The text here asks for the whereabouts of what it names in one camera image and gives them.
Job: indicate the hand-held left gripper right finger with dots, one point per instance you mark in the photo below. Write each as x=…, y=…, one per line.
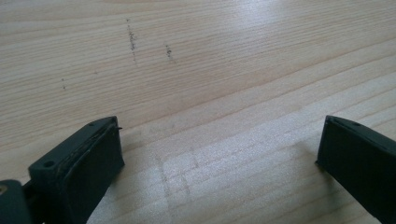
x=361, y=157

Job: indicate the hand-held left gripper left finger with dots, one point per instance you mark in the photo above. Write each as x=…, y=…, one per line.
x=81, y=168

